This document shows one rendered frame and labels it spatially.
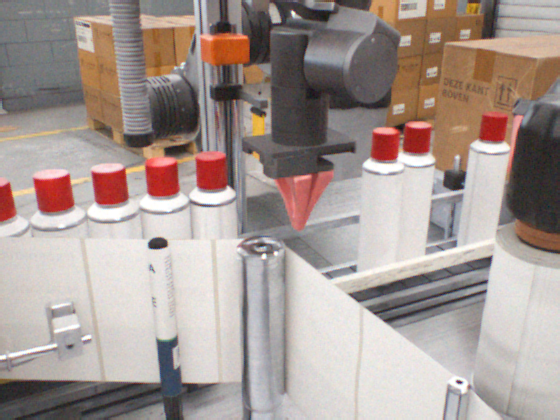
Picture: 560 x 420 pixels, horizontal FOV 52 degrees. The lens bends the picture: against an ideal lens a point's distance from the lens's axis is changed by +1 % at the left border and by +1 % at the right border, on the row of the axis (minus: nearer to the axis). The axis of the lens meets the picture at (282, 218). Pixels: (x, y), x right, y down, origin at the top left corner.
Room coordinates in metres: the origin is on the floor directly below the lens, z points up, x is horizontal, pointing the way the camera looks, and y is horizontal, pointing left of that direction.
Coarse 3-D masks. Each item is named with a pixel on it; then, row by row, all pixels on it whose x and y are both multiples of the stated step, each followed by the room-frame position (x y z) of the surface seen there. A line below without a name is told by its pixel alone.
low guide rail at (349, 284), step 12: (492, 240) 0.72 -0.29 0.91; (444, 252) 0.69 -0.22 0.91; (456, 252) 0.69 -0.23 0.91; (468, 252) 0.70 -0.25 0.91; (480, 252) 0.71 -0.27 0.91; (492, 252) 0.72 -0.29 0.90; (396, 264) 0.65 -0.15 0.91; (408, 264) 0.65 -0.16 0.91; (420, 264) 0.66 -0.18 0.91; (432, 264) 0.67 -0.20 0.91; (444, 264) 0.68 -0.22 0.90; (348, 276) 0.62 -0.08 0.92; (360, 276) 0.62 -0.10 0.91; (372, 276) 0.63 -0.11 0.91; (384, 276) 0.64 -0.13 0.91; (396, 276) 0.64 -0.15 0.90; (408, 276) 0.65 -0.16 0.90; (348, 288) 0.61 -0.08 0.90; (360, 288) 0.62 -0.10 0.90
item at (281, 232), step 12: (456, 192) 0.79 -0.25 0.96; (504, 192) 0.82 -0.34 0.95; (432, 204) 0.76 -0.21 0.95; (444, 204) 0.77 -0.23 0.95; (336, 216) 0.70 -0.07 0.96; (348, 216) 0.70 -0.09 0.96; (276, 228) 0.66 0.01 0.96; (288, 228) 0.66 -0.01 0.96; (312, 228) 0.67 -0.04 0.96; (324, 228) 0.68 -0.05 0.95
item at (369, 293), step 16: (336, 272) 0.69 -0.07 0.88; (352, 272) 0.69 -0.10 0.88; (432, 272) 0.69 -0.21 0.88; (448, 272) 0.69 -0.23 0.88; (464, 272) 0.70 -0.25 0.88; (368, 288) 0.65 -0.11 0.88; (384, 288) 0.65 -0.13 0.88; (400, 288) 0.65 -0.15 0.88; (16, 384) 0.46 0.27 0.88; (32, 384) 0.46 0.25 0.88; (48, 384) 0.46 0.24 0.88; (64, 384) 0.47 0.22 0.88; (0, 400) 0.44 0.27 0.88
